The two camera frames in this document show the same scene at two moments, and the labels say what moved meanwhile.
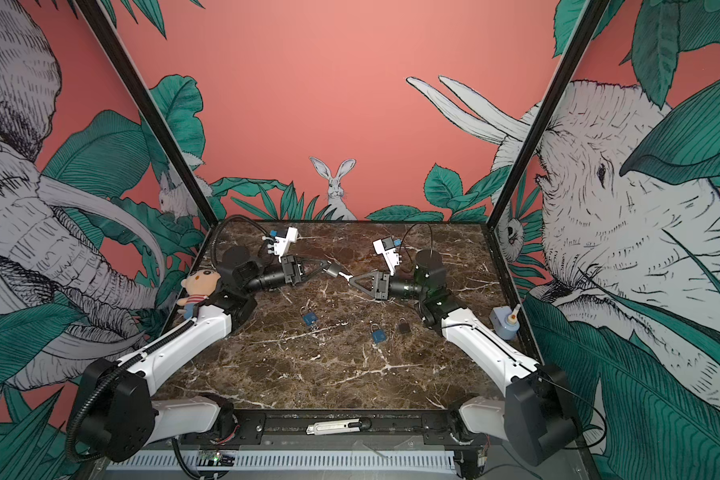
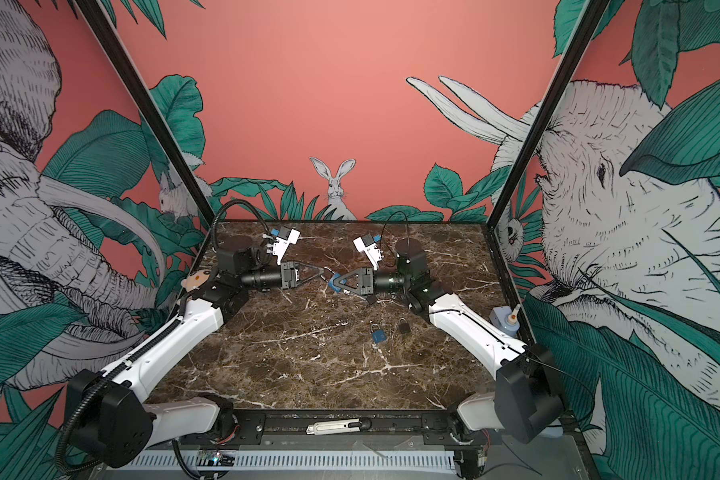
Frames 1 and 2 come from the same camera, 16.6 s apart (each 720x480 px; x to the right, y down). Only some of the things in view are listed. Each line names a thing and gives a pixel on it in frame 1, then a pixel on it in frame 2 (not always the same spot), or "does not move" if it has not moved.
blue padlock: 310,318 to 334,287
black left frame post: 144,103 does not move
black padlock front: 403,326 does not move
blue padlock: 379,335 does not move
